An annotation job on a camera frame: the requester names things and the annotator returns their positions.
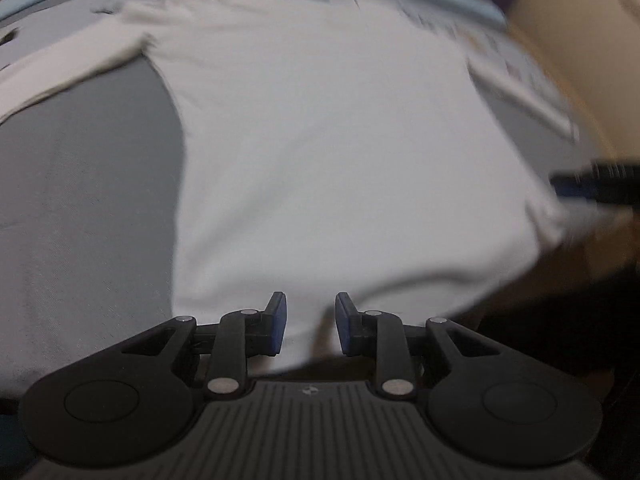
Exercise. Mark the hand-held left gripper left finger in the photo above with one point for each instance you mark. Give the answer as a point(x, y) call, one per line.
point(278, 320)

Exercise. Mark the wooden bed frame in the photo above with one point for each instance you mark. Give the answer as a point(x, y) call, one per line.
point(590, 85)

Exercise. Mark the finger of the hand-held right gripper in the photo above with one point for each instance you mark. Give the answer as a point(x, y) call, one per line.
point(580, 187)

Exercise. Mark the white shirt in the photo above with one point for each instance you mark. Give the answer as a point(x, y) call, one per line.
point(325, 160)

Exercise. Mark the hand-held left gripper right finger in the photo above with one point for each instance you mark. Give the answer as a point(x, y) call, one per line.
point(344, 322)

